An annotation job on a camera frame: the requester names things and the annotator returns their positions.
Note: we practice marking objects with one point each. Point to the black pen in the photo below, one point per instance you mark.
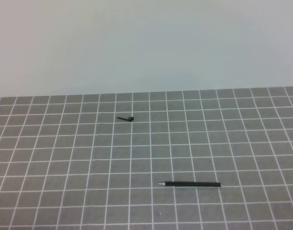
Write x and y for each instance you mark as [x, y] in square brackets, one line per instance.
[190, 184]

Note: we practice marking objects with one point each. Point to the grey grid tablecloth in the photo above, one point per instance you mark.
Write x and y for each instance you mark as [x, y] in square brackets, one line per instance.
[68, 163]

